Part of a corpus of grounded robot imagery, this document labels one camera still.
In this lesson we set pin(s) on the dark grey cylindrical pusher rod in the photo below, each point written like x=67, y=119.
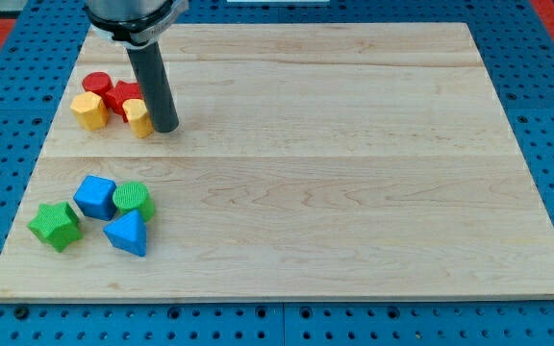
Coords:
x=149, y=70

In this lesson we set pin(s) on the red star block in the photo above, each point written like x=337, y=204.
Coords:
x=121, y=92

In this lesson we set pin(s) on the green star block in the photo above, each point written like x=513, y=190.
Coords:
x=56, y=225

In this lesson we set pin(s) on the yellow pentagon block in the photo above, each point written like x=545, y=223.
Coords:
x=138, y=117

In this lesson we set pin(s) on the red cylinder block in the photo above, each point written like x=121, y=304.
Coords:
x=98, y=82

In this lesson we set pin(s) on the yellow hexagon block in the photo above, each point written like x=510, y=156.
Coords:
x=90, y=111

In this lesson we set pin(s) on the green cylinder block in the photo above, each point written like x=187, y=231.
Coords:
x=134, y=196

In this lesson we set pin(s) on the blue cube block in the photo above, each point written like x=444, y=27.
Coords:
x=94, y=197

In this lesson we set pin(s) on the blue triangle block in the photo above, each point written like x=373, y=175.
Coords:
x=128, y=233

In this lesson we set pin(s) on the light wooden board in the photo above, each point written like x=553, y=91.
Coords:
x=312, y=163

